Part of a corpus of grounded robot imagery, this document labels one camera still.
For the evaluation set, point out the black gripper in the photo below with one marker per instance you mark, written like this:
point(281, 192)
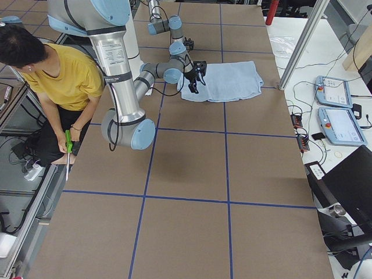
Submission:
point(189, 43)
point(190, 75)

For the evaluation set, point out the light blue button shirt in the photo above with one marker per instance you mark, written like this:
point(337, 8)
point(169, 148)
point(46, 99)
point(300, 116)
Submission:
point(225, 82)

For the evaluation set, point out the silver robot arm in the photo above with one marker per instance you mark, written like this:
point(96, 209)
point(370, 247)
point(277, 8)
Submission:
point(109, 26)
point(160, 22)

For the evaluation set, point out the red cylinder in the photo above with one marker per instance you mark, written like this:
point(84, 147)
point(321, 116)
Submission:
point(272, 12)

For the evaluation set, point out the person in yellow shirt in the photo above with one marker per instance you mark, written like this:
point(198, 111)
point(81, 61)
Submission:
point(68, 85)

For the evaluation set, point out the upper blue teach pendant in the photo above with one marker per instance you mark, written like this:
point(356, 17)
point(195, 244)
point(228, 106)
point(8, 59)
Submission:
point(333, 92)

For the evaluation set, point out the blue teach pendant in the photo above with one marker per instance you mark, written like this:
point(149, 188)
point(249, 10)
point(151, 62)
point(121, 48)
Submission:
point(340, 126)
point(333, 92)

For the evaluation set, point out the lower blue teach pendant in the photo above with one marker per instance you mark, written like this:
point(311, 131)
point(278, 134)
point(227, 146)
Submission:
point(340, 126)

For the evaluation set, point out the white power strip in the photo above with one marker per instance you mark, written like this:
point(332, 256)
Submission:
point(33, 172)

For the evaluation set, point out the black laptop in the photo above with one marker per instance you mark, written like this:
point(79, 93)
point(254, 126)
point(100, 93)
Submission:
point(348, 183)

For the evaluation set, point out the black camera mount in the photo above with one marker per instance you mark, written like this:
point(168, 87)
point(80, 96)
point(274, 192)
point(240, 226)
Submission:
point(200, 67)

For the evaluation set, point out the aluminium frame post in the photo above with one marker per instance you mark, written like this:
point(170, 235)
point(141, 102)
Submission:
point(303, 40)

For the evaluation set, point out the green handled scissors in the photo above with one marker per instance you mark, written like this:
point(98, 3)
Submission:
point(69, 147)

